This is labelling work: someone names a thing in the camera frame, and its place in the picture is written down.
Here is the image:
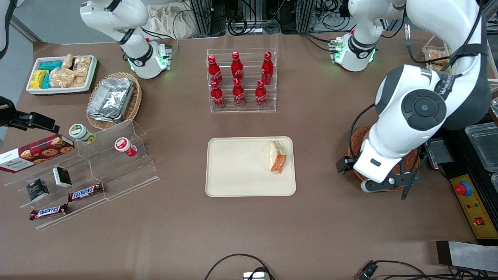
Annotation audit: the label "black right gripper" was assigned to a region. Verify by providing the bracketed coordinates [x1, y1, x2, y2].
[0, 96, 60, 133]

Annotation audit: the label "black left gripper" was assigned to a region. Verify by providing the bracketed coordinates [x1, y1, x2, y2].
[337, 156, 355, 174]

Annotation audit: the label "triangular sandwich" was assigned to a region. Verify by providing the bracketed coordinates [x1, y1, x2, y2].
[268, 141, 288, 174]

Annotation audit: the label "round brown wicker basket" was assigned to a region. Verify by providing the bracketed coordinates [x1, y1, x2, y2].
[347, 125, 421, 192]

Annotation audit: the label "oval wicker basket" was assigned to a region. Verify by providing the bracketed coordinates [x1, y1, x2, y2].
[86, 72, 142, 130]

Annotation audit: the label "cream rectangular tray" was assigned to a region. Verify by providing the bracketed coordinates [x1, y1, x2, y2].
[205, 136, 296, 198]

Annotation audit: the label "red Walkers cookie box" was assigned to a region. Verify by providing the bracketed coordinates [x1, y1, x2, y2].
[0, 134, 75, 173]

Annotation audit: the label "green yogurt cup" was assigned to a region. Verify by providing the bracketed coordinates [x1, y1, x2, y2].
[69, 124, 96, 144]

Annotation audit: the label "white rectangular snack bin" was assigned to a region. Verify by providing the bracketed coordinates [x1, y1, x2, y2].
[26, 55, 98, 96]

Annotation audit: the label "yellow snack pack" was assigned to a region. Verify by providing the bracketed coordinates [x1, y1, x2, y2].
[30, 70, 49, 89]

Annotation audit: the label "black box white label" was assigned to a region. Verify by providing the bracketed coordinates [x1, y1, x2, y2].
[53, 166, 72, 188]

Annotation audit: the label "black box gold print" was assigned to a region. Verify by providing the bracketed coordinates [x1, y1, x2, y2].
[26, 178, 49, 201]

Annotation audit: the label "stacked aluminium foil trays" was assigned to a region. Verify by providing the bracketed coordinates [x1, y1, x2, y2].
[86, 78, 135, 123]

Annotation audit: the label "Snickers chocolate bar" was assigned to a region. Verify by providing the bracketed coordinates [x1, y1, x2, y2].
[30, 203, 69, 221]
[68, 183, 104, 203]

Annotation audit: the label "red yogurt cup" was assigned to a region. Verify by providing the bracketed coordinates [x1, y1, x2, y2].
[114, 137, 138, 157]

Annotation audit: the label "clear acrylic stepped shelf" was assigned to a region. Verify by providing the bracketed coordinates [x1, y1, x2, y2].
[3, 120, 160, 231]

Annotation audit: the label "red cola bottle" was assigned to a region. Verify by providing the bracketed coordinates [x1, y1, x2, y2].
[261, 52, 274, 85]
[255, 80, 268, 107]
[232, 78, 246, 108]
[207, 55, 223, 86]
[210, 81, 226, 109]
[231, 52, 244, 81]

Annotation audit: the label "clear acrylic bottle rack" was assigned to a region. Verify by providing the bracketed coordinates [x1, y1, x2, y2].
[206, 48, 277, 113]

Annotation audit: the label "red emergency stop button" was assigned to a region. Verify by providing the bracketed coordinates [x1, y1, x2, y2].
[454, 180, 472, 198]

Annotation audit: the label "black machine yellow panel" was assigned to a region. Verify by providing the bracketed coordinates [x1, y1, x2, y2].
[440, 117, 498, 245]

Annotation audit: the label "clear plastic container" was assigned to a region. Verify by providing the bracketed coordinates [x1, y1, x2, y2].
[465, 122, 498, 172]

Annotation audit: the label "grey flat strip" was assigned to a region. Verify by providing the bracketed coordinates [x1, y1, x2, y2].
[436, 240, 498, 273]

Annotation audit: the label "beige cloth bag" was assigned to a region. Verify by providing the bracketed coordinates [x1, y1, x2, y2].
[146, 3, 195, 39]

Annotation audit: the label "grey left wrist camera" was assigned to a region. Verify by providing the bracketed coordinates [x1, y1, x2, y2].
[361, 174, 421, 194]

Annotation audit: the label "black cable with plug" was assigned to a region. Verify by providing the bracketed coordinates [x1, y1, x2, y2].
[357, 260, 498, 280]

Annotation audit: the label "black looped cable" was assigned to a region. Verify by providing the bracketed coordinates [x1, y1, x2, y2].
[204, 254, 275, 280]

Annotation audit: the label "white wire rack basket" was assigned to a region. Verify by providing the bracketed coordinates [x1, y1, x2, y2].
[422, 35, 498, 105]

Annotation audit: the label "aluminium frame post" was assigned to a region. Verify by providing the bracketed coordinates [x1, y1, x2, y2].
[298, 0, 315, 33]
[189, 0, 212, 36]

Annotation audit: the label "coiled black cable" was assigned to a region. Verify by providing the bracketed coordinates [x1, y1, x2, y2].
[227, 17, 248, 36]

